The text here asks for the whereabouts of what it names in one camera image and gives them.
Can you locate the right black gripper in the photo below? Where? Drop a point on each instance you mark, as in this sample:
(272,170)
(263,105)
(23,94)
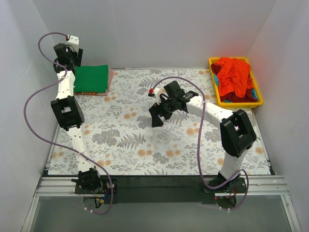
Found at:
(161,110)

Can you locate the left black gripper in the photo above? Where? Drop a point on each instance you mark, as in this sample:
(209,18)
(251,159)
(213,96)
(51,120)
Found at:
(78,57)

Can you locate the green t-shirt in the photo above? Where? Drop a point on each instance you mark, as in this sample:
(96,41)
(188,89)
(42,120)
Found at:
(91,79)

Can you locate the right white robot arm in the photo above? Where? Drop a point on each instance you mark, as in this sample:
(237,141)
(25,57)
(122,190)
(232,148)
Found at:
(237,133)

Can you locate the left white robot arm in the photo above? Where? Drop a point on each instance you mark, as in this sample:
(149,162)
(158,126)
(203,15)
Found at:
(70,117)

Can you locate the floral table mat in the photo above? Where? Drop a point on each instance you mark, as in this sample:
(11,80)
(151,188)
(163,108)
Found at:
(119,136)

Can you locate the folded pink t-shirt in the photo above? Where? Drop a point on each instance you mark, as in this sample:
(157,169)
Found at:
(110,77)

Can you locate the dark red cloth in bin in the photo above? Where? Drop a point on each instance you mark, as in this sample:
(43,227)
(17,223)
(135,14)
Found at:
(215,69)

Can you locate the yellow plastic bin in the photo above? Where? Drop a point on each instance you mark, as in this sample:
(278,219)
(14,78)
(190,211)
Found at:
(237,105)

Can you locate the red t-shirt in bin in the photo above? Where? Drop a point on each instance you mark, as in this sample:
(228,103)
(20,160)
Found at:
(234,76)

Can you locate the blue cloth in bin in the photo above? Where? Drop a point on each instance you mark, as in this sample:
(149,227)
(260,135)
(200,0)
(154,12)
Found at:
(250,96)

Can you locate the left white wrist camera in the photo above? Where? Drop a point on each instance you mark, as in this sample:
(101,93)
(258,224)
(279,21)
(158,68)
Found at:
(73,41)

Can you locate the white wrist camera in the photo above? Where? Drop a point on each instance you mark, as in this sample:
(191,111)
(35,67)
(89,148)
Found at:
(73,41)
(155,93)

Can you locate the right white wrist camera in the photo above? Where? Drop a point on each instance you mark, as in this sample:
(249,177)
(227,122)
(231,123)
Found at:
(155,93)

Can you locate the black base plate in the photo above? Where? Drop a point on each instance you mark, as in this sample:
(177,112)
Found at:
(161,189)

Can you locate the aluminium frame rail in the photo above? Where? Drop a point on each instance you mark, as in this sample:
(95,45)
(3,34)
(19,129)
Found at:
(260,203)

